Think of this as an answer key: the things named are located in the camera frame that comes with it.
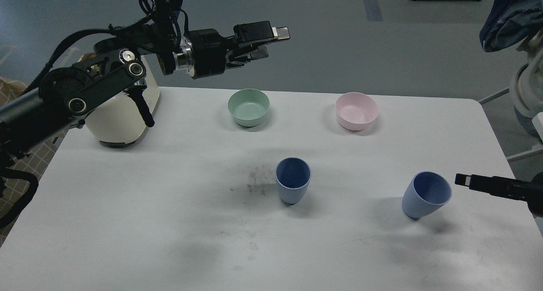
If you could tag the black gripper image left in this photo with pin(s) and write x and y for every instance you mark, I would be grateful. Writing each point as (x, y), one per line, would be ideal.
(203, 53)

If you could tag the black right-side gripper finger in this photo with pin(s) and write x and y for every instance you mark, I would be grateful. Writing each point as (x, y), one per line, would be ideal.
(495, 186)

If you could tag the blue cup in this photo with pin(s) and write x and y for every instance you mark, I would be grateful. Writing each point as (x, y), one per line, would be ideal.
(426, 193)
(293, 176)

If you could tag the white robot base right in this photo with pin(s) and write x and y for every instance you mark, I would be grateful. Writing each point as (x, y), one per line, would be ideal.
(526, 91)

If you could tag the green bowl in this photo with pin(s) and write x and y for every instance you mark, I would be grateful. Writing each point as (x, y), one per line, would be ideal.
(248, 107)

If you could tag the pink bowl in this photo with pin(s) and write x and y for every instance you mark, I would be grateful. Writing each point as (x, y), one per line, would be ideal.
(356, 111)

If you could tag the cream toaster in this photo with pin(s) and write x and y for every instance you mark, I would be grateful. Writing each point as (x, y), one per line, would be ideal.
(117, 123)

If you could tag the blue cloth cover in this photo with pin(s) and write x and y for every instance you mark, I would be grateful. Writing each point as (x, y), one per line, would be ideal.
(510, 22)

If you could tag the beige checkered cloth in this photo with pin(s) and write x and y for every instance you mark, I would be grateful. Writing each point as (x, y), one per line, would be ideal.
(28, 144)

